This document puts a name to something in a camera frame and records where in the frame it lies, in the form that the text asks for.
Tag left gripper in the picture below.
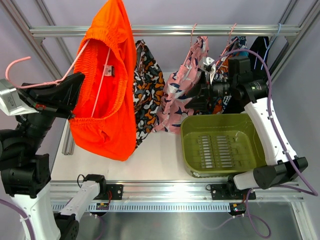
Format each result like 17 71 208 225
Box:
15 70 85 155

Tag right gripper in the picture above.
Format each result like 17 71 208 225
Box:
185 70 237 113

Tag camouflage shorts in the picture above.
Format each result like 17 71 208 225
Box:
133 39 165 147

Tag pink hanger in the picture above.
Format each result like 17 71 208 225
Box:
216 23 237 72
5 39 112 118
183 23 201 70

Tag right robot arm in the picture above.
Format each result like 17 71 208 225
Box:
186 56 309 199

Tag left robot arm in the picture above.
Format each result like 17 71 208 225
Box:
0 72 108 240

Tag pink shark print shorts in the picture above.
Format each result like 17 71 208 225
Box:
152 36 209 134

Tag black shorts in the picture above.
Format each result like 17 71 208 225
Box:
223 36 270 114

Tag blue orange patterned shorts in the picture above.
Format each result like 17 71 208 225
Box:
212 36 248 114

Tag olive green plastic bin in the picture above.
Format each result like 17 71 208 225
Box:
180 113 266 178

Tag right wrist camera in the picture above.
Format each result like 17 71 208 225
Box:
203 56 216 85

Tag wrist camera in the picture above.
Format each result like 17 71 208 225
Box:
0 78 38 116
203 56 216 85

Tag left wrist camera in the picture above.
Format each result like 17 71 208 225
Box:
0 78 38 116

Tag aluminium hanging rail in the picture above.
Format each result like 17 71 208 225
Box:
29 24 302 38

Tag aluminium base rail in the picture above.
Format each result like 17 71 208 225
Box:
50 180 304 203

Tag left aluminium frame post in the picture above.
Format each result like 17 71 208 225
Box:
0 0 75 156

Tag aluminium frame post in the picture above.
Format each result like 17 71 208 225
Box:
270 0 320 82
0 0 75 156

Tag right aluminium frame post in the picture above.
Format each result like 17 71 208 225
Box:
270 0 320 82

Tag white slotted cable duct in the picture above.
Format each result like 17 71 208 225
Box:
51 202 230 213

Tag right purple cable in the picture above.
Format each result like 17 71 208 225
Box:
199 49 319 238

